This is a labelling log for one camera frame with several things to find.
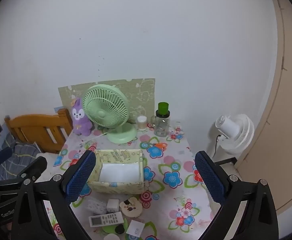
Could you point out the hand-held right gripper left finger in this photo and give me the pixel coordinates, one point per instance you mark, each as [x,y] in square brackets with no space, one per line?
[82,175]

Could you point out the beige wooden door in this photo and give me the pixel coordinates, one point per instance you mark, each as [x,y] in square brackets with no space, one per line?
[286,130]

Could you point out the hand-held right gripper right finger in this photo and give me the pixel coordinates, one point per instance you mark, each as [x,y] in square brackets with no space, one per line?
[209,177]

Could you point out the small black round object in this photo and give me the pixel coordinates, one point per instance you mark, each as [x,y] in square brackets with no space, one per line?
[119,229]

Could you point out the white remote control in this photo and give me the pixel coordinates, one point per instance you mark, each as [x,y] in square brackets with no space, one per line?
[108,218]

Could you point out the clear cotton swab container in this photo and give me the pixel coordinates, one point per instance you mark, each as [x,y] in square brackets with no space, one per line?
[141,124]

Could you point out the beige bear-shaped case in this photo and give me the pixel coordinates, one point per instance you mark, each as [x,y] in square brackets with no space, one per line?
[131,208]

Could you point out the beige cartoon printed board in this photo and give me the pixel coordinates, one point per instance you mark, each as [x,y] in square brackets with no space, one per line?
[138,92]

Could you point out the white charger plug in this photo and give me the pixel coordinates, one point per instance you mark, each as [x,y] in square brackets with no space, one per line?
[136,227]

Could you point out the yellow printed fabric storage box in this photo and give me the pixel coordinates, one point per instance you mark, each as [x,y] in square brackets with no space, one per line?
[116,187]

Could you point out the glass jar with green lid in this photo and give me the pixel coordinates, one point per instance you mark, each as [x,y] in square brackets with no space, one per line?
[161,127]

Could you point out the white round lid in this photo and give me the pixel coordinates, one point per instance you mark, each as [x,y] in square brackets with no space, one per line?
[112,237]

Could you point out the green oval case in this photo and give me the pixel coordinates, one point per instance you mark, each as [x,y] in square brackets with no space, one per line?
[108,229]

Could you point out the grey plaid pillow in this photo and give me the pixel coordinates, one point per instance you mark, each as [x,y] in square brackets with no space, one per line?
[23,152]

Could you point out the purple plush toy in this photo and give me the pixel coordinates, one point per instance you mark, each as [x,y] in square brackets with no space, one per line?
[81,125]

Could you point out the white cube power adapter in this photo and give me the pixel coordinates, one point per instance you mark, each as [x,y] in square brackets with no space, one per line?
[112,205]

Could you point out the white standing fan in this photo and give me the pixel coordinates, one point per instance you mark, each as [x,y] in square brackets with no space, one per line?
[236,135]

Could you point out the green desk fan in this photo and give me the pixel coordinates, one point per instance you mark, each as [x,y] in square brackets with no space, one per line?
[106,110]

